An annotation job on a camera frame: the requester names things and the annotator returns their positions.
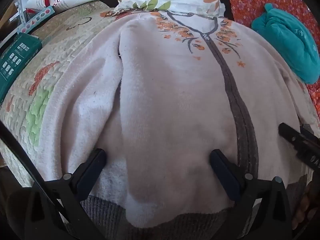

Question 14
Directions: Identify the black strap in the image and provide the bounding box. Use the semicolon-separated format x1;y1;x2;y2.
0;124;65;230

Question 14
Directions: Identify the teal fleece garment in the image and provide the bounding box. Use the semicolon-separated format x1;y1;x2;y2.
251;3;320;85

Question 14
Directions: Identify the green cardboard box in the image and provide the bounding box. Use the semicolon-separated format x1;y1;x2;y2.
0;32;43;103

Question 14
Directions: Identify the pink floral zip sweater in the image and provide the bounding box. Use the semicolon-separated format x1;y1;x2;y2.
35;11;317;240

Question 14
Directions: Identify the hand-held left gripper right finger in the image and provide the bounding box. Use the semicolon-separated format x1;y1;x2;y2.
209;149;293;240

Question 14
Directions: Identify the paint palette strip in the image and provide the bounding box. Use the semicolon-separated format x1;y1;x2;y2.
17;5;55;34

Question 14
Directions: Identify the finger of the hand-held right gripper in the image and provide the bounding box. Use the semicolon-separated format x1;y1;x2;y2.
278;122;320;171

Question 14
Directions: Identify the quilted patchwork blanket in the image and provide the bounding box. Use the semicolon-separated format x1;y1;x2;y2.
0;1;140;188

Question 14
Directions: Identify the person's right hand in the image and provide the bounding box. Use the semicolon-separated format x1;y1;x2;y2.
291;180;319;230

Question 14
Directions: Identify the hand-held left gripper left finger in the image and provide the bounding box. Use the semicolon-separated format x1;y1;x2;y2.
32;148;107;240

